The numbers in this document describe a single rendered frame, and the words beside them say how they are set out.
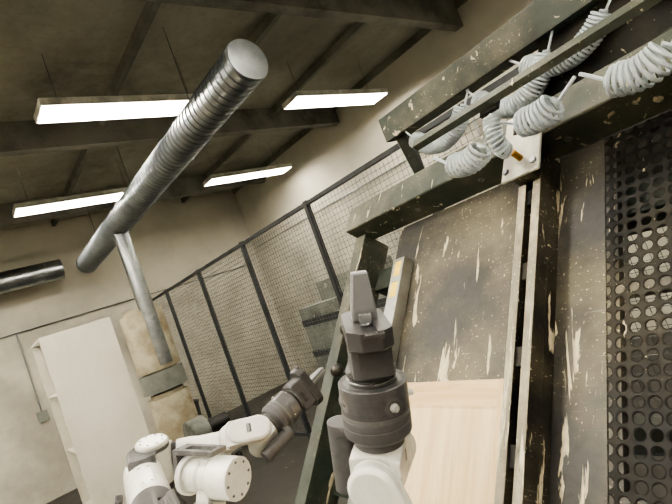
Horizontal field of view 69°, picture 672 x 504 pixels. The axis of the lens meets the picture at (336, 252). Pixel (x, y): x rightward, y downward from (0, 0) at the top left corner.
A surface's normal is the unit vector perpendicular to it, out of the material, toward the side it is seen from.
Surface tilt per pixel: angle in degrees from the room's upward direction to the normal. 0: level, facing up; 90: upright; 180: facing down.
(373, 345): 100
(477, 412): 51
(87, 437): 90
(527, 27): 90
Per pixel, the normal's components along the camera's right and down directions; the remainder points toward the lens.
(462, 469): -0.82, -0.40
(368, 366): 0.07, 0.11
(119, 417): 0.59, -0.26
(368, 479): -0.33, 0.15
